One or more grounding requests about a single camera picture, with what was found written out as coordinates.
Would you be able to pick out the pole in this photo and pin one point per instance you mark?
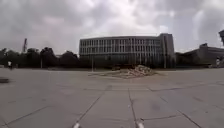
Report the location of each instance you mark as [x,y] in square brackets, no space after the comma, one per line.
[92,62]

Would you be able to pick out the large grey curved building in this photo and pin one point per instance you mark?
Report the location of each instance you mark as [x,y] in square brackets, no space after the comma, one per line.
[126,50]

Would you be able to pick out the pile of rubble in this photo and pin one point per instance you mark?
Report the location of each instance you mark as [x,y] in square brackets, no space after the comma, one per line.
[133,71]

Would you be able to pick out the row of dark trees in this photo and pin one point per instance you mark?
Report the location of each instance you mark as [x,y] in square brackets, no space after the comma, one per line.
[46,58]

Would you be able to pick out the robot's own part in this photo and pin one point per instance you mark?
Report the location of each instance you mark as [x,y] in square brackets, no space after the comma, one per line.
[140,125]
[76,125]

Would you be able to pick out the crane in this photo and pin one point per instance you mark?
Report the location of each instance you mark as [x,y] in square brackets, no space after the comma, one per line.
[24,45]

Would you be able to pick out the low dark building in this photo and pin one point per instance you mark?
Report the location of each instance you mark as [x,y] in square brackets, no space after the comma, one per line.
[203,55]

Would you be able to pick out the person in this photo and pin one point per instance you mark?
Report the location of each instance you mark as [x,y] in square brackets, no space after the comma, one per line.
[217,62]
[9,64]

